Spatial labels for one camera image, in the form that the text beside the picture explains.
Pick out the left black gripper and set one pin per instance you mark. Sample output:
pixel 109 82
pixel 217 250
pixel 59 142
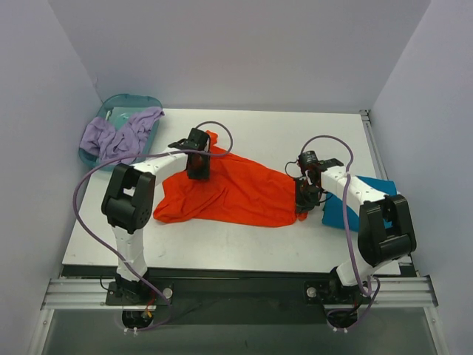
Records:
pixel 198 171

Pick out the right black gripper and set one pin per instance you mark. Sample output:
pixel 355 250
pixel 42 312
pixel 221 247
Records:
pixel 305 200

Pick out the orange t shirt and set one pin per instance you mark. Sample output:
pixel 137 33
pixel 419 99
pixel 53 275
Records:
pixel 239 191

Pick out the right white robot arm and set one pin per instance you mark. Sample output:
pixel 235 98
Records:
pixel 378 226

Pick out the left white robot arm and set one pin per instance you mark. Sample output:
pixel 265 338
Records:
pixel 129 199

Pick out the folded blue t shirt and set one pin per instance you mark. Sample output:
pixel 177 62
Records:
pixel 333 216

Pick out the teal plastic basket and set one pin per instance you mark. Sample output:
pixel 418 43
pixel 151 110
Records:
pixel 117 110

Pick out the purple t shirt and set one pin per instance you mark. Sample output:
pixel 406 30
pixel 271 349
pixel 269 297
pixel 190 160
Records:
pixel 104 142

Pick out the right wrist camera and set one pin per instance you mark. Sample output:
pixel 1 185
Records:
pixel 307 161

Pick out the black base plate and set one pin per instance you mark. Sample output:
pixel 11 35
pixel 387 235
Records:
pixel 159 311

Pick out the aluminium mounting rail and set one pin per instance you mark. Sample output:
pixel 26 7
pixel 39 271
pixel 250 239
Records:
pixel 89 294

